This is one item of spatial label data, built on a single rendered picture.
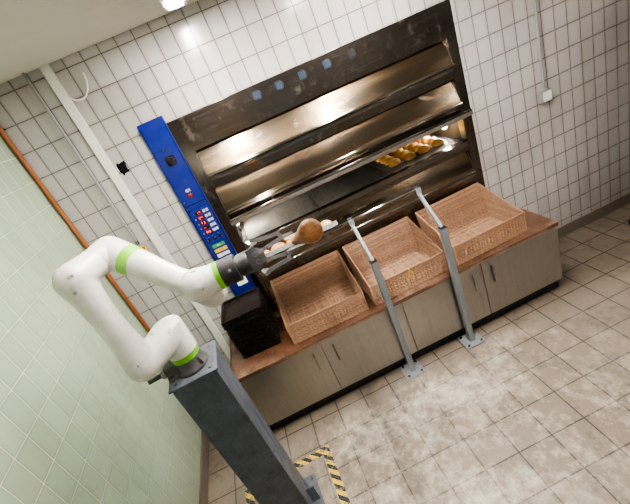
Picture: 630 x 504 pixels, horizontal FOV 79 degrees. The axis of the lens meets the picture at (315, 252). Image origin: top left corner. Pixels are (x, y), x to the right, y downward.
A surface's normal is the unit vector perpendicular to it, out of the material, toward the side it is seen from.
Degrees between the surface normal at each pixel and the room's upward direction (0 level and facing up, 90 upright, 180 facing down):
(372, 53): 90
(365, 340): 90
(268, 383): 90
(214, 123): 90
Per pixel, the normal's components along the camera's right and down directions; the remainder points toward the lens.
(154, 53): 0.24, 0.37
